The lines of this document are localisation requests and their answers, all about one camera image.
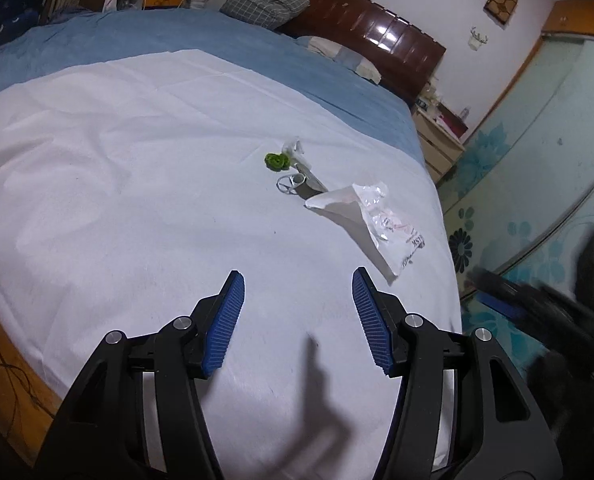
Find blue bed sheet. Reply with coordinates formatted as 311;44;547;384
0;7;424;163

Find brown patterned wall decoration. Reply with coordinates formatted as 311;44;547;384
483;0;521;25

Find white sheet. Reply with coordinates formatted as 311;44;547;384
0;49;464;480

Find grey plaid pillow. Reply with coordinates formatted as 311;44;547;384
219;0;311;31

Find white printed plastic bag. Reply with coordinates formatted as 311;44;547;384
304;181;427;287

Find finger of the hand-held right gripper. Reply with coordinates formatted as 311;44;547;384
467;266;545;322

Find white plastic ring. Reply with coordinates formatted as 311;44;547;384
276;172;307;195

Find white wall hook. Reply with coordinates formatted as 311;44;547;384
467;26;489;52

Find red box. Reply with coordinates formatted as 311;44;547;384
434;102;471;139

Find dark wooden headboard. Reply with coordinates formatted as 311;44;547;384
227;0;448;107

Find blue and cream striped pillow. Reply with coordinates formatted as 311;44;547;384
296;35;383;85

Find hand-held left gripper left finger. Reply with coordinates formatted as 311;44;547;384
34;270;246;480

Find light wooden nightstand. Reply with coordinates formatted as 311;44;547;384
411;105;466;187

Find orange wooden cabinet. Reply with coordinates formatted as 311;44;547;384
541;0;594;39

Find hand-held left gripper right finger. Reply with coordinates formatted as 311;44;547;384
352;267;564;480

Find black floor cable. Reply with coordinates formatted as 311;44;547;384
0;332;55;423

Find grey paper strip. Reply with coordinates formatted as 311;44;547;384
292;160;331;195

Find floral glass wardrobe doors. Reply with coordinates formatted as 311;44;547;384
434;35;594;436

